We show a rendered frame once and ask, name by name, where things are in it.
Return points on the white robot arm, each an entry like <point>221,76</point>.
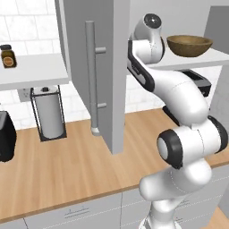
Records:
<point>179,89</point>

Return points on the grey cabinet door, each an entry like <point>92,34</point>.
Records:
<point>116,74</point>

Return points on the white cabinet shelf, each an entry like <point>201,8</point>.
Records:
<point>32,71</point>
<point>190,61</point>

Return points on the white paper towel roll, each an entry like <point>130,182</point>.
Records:
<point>50,116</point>

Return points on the grey drawer front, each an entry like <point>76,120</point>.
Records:
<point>131,208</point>
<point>98,211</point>

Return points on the brown wooden bowl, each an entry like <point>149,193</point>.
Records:
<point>189,45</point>

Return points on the black countertop appliance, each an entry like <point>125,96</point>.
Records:
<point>6,137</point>

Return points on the brown spice jar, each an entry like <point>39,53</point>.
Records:
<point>8,58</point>

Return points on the grey wall power outlet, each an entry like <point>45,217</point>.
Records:
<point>24,94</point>

